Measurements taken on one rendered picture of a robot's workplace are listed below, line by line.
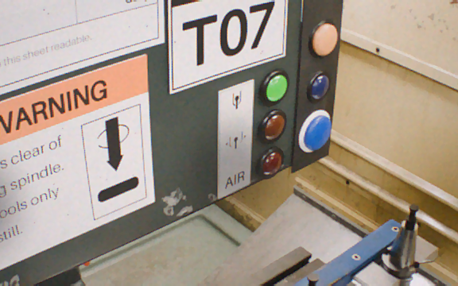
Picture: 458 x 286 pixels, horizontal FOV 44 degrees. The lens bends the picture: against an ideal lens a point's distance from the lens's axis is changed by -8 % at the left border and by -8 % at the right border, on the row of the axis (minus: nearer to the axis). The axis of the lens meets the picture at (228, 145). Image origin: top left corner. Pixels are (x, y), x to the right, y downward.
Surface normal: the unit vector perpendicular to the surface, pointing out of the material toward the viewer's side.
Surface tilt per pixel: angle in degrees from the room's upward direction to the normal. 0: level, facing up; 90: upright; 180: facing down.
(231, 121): 90
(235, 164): 90
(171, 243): 0
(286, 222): 24
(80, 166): 90
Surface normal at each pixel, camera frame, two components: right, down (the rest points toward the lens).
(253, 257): -0.30, -0.64
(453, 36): -0.77, 0.33
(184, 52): 0.64, 0.41
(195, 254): 0.01, -0.85
